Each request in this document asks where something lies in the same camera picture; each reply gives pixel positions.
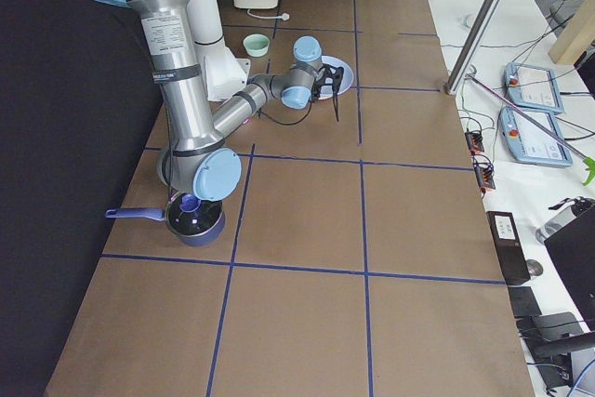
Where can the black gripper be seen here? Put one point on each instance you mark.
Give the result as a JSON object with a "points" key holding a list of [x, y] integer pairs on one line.
{"points": [[336, 83]]}

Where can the teach pendant tablet near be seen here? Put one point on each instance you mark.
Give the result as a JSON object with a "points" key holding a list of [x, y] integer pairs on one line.
{"points": [[528, 144]]}

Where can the teach pendant tablet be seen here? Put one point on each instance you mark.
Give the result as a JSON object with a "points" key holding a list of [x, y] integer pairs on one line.
{"points": [[533, 87], [528, 144]]}

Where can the black box on side table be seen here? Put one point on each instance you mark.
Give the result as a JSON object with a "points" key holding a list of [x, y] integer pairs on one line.
{"points": [[508, 247]]}

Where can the reacher grabber stick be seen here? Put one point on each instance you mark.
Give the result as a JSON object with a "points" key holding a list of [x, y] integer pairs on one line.
{"points": [[587, 161]]}

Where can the dark blue pot with lid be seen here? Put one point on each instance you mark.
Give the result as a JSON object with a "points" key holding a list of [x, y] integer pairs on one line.
{"points": [[195, 221]]}

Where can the orange black connector far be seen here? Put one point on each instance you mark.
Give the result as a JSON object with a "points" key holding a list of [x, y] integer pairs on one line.
{"points": [[474, 139]]}

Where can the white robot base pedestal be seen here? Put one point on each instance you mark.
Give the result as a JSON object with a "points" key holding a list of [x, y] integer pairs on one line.
{"points": [[222, 73]]}

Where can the orange black connector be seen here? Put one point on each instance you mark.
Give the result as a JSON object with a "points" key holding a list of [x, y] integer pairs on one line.
{"points": [[474, 139], [484, 173]]}

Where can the aluminium frame post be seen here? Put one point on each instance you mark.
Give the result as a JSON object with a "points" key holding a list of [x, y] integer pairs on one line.
{"points": [[471, 45]]}

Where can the green bowl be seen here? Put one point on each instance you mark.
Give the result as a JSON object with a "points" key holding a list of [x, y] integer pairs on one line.
{"points": [[256, 45]]}

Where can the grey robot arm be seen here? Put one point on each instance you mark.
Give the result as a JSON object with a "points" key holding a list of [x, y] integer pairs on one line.
{"points": [[186, 44]]}

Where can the orange black connector near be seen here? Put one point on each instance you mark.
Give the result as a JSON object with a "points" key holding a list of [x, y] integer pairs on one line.
{"points": [[484, 173]]}

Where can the teach pendant tablet far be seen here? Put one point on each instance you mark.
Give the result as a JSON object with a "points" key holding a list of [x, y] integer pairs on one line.
{"points": [[533, 87]]}

